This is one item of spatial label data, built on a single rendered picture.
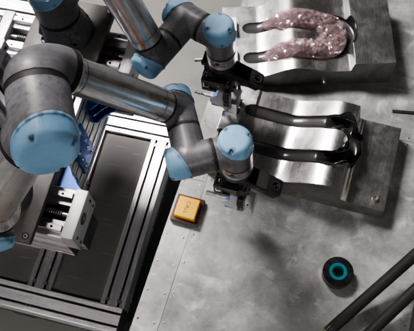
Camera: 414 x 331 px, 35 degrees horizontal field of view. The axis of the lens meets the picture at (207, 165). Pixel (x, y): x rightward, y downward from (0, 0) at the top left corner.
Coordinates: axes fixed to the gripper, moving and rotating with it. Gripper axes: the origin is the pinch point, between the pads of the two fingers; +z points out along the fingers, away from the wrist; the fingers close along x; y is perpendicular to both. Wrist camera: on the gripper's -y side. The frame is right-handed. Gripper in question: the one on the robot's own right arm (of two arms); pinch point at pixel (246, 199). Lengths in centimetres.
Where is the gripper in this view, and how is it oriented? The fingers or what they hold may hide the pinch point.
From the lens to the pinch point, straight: 171.9
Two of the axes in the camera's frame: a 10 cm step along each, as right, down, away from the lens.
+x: -2.9, 8.8, -3.7
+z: 0.6, 4.0, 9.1
